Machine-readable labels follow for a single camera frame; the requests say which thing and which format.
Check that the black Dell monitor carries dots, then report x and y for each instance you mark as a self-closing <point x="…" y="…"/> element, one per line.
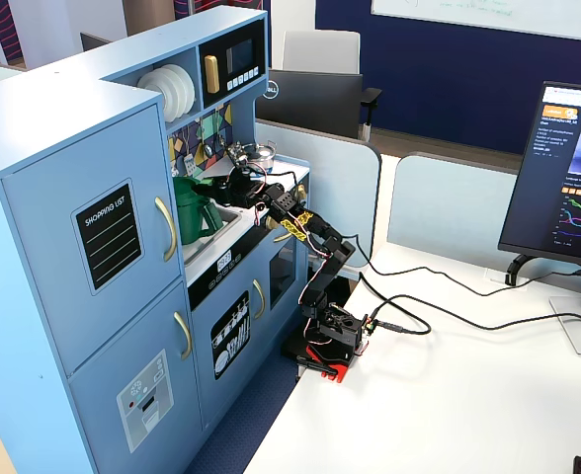
<point x="315" y="102"/>

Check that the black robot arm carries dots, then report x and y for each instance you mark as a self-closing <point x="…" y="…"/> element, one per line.
<point x="330" y="266"/>

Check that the small gripper camera board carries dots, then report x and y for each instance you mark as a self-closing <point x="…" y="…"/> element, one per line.
<point x="236" y="154"/>

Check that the hanging toy ladle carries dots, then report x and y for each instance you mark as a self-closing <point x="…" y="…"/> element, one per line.
<point x="207" y="149"/>

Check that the white whiteboard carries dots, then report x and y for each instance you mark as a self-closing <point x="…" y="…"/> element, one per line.
<point x="493" y="12"/>

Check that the white toy plate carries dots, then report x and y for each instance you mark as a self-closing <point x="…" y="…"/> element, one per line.
<point x="152" y="90"/>
<point x="173" y="95"/>
<point x="189" y="92"/>

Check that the small metal pot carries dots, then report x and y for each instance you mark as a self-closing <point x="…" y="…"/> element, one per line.
<point x="263" y="157"/>

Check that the green plastic pitcher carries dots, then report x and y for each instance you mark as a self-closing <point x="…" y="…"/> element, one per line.
<point x="188" y="217"/>

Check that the gold stove knob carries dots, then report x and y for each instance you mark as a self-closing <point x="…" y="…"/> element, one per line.
<point x="301" y="191"/>
<point x="271" y="224"/>

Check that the blue wooden toy kitchen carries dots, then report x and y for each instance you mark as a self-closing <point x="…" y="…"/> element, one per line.
<point x="48" y="197"/>

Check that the hanging toy spatula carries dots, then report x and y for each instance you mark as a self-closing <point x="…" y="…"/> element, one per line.
<point x="190" y="165"/>

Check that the light blue desk divider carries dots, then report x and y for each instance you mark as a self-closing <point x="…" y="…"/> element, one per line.
<point x="330" y="197"/>
<point x="448" y="202"/>

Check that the red and black table clamp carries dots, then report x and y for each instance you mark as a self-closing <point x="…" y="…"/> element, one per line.
<point x="327" y="363"/>

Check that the grey office chair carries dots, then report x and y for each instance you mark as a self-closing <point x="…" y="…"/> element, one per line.
<point x="320" y="53"/>

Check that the computer monitor with lit screen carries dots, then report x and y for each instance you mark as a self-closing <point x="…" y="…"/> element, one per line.
<point x="557" y="187"/>

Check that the silver sink basin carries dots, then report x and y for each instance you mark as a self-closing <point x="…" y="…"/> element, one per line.
<point x="211" y="239"/>

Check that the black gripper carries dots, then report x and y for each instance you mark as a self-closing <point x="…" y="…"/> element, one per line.
<point x="232" y="193"/>

